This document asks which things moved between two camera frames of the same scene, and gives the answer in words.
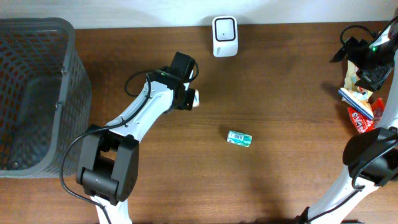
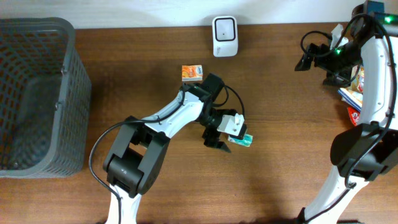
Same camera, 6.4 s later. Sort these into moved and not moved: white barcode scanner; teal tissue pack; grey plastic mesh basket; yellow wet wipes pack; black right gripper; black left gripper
Moved: black left gripper; black right gripper
Not moved: grey plastic mesh basket; yellow wet wipes pack; teal tissue pack; white barcode scanner
